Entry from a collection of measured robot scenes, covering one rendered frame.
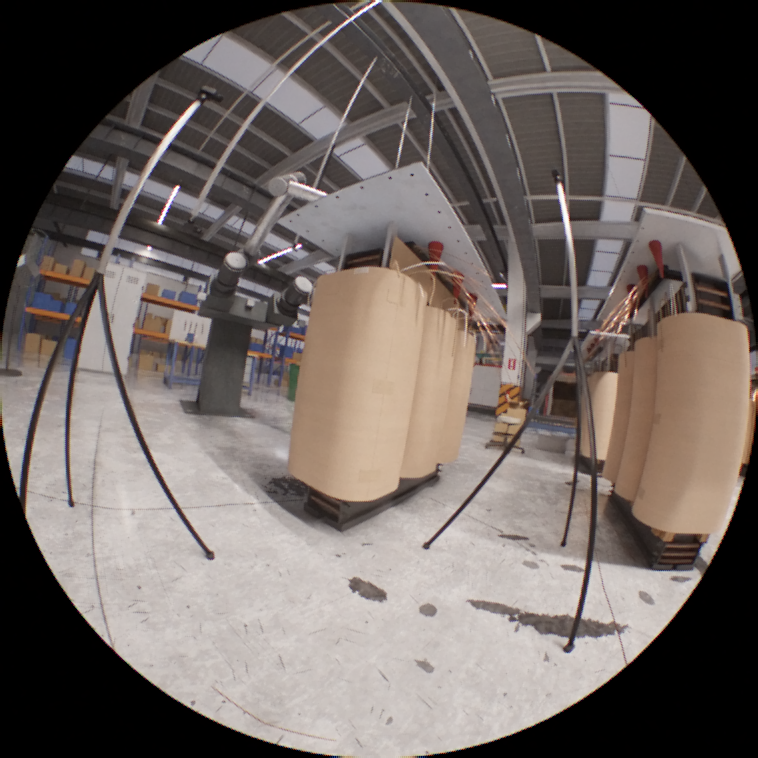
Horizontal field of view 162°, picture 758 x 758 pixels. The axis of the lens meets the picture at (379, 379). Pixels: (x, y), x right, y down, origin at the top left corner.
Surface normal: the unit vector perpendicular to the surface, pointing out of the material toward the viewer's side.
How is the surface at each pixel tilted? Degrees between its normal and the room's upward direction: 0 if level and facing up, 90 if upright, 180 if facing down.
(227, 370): 90
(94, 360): 90
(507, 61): 175
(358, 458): 90
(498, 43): 175
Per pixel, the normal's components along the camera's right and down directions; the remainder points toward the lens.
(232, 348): 0.72, 0.10
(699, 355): -0.74, -0.13
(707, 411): -0.56, -0.11
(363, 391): 0.04, -0.02
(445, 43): -0.15, 0.99
